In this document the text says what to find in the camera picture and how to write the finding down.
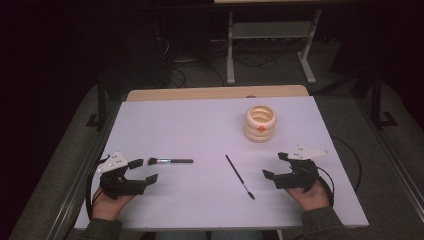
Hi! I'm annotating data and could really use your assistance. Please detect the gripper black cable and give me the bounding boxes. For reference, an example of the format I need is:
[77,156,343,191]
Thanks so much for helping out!
[314,165,335,207]
[85,154,111,220]

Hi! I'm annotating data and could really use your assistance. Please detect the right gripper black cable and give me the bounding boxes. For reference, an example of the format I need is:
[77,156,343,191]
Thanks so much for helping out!
[314,165,335,207]

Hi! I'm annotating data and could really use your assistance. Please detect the tangle of floor cables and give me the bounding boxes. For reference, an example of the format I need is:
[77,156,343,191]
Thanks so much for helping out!
[153,19,226,88]

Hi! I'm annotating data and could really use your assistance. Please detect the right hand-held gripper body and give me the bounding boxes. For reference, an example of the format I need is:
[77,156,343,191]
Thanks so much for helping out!
[274,143,331,194]

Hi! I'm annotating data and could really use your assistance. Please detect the black metal stand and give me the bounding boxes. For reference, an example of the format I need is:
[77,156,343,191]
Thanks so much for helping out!
[85,74,108,131]
[370,69,399,130]

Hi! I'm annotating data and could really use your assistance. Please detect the looped floor cable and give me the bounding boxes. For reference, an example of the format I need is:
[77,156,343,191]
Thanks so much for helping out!
[233,51,278,70]

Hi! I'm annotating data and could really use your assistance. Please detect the thick black makeup brush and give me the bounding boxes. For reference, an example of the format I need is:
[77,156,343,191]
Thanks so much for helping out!
[147,157,194,166]

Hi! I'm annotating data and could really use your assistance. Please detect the wooden table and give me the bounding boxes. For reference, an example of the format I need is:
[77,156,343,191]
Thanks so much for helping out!
[125,84,310,102]

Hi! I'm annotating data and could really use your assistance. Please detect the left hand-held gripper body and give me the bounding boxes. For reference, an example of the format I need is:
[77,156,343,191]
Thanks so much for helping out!
[96,150,148,201]

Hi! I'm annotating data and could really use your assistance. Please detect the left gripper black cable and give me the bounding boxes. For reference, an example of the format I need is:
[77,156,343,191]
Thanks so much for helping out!
[85,154,111,220]

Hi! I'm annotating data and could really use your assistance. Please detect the thin black makeup brush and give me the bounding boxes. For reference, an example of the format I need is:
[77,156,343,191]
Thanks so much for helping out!
[224,154,256,201]

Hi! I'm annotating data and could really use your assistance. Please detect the aluminium rail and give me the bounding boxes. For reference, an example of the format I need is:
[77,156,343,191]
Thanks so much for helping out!
[46,99,123,240]
[354,98,424,214]

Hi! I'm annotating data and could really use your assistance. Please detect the cream ribbed brush holder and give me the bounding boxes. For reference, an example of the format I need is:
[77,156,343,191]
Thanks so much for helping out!
[243,104,277,144]

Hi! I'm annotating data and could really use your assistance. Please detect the white board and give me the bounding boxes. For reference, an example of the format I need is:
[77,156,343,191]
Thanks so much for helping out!
[73,95,370,231]

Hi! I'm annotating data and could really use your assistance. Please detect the person's left hand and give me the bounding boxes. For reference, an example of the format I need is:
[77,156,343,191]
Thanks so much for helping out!
[91,186,136,222]

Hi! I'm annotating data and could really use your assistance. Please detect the person's right hand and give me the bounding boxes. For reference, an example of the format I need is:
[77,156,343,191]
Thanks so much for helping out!
[285,181,331,213]

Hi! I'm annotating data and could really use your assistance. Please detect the white metal table frame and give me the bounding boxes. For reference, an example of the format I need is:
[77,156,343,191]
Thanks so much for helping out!
[225,9,323,86]

